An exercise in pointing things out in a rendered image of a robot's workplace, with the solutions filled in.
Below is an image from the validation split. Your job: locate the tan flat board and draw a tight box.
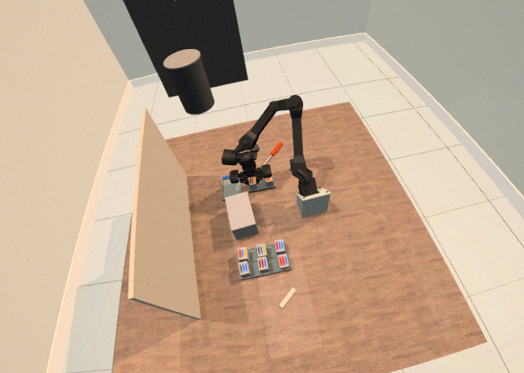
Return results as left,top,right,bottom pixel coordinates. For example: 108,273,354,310
128,108,201,320

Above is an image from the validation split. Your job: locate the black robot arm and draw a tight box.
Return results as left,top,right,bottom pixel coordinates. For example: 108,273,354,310
221,95,319,197

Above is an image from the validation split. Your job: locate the beige flat bar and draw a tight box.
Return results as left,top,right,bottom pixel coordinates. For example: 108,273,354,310
279,288,296,308

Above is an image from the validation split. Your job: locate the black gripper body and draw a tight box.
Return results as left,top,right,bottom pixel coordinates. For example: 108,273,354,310
229,164,272,184

